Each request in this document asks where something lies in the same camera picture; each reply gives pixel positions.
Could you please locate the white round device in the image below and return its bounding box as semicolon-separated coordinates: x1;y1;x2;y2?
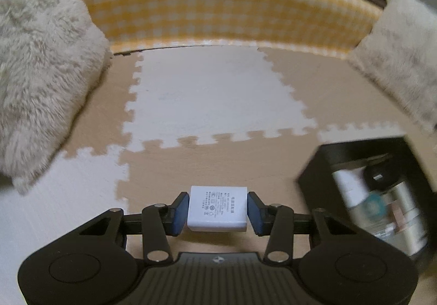
333;169;370;209

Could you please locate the fluffy white pillow right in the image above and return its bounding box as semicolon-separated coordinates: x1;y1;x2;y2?
347;0;436;134

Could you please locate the white cylinder tube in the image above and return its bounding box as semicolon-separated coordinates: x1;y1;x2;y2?
390;181;426;240

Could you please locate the clear plastic case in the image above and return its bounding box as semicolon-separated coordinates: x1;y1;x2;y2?
350;205;395;240

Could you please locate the black cardboard box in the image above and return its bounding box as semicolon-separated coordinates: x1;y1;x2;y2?
296;136;436;273

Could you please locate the fluffy white pillow left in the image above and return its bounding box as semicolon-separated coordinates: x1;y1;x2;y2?
1;0;112;194

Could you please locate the fluffy white pillow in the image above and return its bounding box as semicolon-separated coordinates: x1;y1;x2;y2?
1;0;112;194
347;0;436;134

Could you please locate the brown cylinder tube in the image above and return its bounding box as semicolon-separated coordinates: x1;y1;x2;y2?
389;202;407;233

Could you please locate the black oval case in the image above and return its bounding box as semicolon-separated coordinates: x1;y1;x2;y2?
363;162;399;190

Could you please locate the white power adapter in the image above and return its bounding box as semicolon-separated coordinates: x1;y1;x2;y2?
187;186;248;233

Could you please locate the yellow checkered cushion backrest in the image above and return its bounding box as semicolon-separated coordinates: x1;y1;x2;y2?
83;0;382;59

